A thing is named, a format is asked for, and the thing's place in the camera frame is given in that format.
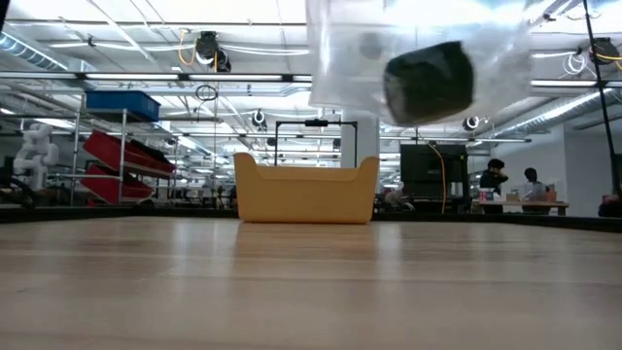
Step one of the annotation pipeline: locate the clear plastic bag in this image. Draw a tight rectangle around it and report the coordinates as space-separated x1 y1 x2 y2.
304 0 536 128

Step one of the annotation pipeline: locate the green bandage roll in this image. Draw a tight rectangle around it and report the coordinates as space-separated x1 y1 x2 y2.
382 40 475 126

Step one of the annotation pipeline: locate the yellow plastic bin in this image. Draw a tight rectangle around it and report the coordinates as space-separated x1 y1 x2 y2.
232 152 380 226

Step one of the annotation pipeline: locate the white round column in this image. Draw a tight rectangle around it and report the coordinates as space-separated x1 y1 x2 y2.
339 109 381 213

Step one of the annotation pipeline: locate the black cabinet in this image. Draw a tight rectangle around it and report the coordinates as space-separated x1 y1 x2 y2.
399 143 471 214

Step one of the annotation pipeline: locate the person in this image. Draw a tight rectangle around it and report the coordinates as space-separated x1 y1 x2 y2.
520 167 553 215
478 157 510 215

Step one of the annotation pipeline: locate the metal shelf rack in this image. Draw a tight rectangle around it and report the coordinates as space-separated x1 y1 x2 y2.
70 91 181 205

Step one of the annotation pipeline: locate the long ceiling light strip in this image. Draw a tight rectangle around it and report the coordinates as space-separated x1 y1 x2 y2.
0 71 622 88

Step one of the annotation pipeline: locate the red plastic bin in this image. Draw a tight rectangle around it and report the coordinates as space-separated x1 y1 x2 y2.
80 162 155 204
82 129 177 174

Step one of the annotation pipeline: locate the blue plastic bin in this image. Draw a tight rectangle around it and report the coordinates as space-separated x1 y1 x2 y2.
85 89 161 123

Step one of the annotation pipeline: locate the wooden work table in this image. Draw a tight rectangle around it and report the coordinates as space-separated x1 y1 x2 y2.
478 199 570 217

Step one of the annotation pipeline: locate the white robot figure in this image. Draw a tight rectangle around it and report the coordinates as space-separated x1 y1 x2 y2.
13 122 60 192

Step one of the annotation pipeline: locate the black diagonal strut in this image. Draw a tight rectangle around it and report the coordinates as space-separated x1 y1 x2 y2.
582 0 622 218

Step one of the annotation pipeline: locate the black gantry frame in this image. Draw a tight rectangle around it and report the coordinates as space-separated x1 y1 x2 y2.
274 119 359 169

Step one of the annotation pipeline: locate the yellow cable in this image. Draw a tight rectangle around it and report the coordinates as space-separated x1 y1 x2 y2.
417 128 447 215

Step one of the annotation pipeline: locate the black hanging cable loop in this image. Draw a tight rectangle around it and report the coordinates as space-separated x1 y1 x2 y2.
194 84 219 102

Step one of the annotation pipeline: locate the black aluminium table frame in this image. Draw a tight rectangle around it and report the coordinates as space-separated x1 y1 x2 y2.
0 206 622 233

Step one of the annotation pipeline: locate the silver ventilation duct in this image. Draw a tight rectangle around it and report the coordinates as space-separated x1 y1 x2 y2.
490 89 622 140
0 29 96 74

